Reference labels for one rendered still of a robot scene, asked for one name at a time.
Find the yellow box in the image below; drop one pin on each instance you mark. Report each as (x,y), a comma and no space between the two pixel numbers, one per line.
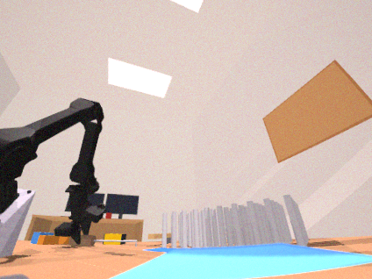
(114,236)

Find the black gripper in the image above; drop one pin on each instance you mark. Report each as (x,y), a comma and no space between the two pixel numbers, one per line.
(73,228)

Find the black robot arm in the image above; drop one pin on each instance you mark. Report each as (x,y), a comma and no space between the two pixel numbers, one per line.
(18,146)

